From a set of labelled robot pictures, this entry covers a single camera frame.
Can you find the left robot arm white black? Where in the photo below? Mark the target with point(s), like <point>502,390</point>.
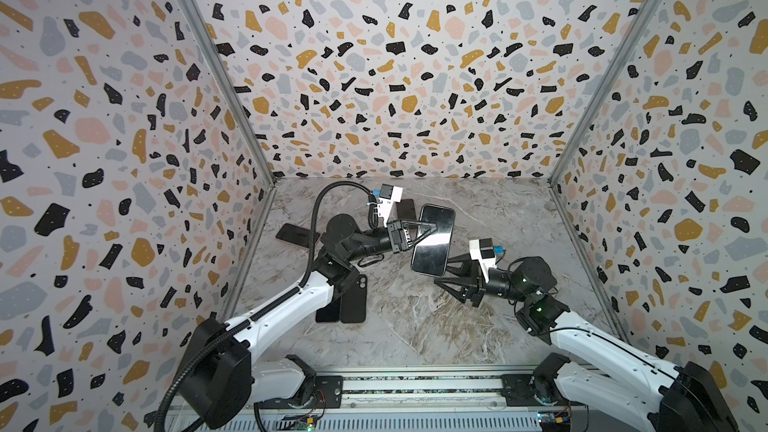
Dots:
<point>221,371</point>

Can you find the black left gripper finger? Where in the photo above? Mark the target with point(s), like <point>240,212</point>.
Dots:
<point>418,235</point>
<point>421,227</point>

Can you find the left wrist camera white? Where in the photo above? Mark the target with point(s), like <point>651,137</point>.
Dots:
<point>381,203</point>

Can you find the phone in dark case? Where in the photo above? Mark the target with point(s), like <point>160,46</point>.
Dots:
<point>297,235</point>

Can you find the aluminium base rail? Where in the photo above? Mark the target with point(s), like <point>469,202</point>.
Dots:
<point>452,398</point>

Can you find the black phone case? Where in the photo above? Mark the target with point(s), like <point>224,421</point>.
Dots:
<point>353,305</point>

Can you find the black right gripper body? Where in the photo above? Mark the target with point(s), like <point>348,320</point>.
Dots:
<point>473,279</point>

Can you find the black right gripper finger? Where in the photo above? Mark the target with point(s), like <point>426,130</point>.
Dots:
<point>460,288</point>
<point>461,265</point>

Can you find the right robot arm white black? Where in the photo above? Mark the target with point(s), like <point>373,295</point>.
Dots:
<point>590,366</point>

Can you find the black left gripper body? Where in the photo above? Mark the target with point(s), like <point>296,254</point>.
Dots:
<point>394,238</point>

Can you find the purple phone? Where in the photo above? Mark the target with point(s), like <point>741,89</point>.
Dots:
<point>330,313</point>

